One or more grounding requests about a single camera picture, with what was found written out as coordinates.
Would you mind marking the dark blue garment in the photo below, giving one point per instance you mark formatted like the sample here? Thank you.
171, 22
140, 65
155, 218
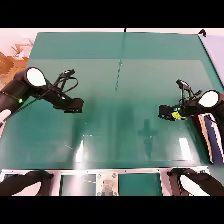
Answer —
216, 140

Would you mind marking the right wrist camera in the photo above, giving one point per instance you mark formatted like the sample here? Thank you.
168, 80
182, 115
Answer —
184, 86

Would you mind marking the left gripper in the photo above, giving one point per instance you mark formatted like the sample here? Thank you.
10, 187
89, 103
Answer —
69, 105

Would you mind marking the silver frame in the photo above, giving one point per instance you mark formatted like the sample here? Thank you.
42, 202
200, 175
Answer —
106, 183

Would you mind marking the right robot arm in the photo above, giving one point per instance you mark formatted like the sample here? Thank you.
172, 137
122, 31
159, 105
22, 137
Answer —
213, 106

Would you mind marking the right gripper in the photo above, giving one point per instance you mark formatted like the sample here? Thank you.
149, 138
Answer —
169, 113

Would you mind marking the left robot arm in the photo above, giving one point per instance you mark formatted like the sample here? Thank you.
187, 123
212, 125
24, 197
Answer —
23, 86

